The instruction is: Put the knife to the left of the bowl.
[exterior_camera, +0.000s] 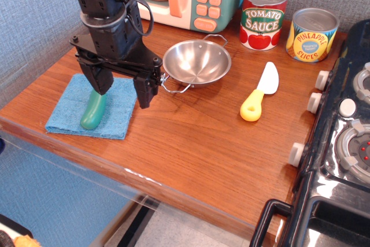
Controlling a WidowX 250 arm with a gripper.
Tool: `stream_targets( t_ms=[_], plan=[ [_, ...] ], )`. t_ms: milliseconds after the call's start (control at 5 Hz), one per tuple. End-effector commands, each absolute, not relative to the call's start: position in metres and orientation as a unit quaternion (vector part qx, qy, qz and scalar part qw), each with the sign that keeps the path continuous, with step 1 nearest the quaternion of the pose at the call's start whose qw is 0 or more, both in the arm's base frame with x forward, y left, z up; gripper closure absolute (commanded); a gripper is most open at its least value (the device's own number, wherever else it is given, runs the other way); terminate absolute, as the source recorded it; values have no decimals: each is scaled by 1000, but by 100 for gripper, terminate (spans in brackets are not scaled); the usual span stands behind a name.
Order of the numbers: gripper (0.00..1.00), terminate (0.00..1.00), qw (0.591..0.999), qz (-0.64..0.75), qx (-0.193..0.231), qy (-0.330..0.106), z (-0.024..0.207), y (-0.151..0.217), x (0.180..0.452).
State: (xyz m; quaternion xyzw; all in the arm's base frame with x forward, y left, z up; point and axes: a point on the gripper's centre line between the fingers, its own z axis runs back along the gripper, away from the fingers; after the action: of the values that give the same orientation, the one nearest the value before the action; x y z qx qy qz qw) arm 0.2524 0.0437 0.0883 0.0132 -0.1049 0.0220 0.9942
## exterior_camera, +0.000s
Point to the black toy stove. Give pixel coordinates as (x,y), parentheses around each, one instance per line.
(330,204)

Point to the pineapple slices can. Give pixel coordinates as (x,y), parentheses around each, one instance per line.
(311,35)

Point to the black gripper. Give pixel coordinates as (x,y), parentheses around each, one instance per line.
(115,44)

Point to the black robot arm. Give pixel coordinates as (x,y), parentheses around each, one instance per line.
(105,8)

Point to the white stove knob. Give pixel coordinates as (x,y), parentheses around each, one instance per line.
(296,153)
(314,102)
(321,80)

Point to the blue folded cloth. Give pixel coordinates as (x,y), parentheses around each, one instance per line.
(83,111)

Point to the yellow handled white toy knife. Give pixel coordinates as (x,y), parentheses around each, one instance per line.
(251,109)

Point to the orange plush object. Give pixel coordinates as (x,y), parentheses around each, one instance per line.
(25,241)

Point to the white stove knob top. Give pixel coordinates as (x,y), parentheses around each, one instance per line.
(321,80)

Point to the white stove knob middle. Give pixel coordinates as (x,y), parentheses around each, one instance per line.
(314,102)

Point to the stainless steel bowl with handles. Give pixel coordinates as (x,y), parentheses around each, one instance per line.
(195,63)

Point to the green toy cucumber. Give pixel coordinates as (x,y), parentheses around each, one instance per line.
(94,111)

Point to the white stove knob bottom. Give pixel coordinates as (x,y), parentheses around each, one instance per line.
(296,153)

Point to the tomato sauce can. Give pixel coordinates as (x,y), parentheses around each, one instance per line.
(261,23)

